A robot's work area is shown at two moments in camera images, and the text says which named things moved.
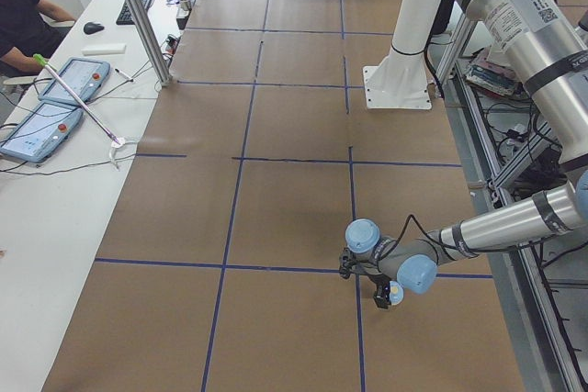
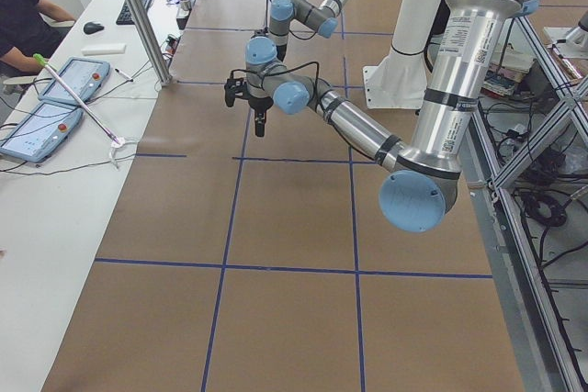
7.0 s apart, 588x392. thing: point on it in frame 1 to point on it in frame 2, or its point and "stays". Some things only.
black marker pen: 124,74 stays
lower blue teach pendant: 43,134 stays
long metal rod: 42,62 stays
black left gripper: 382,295 to 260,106
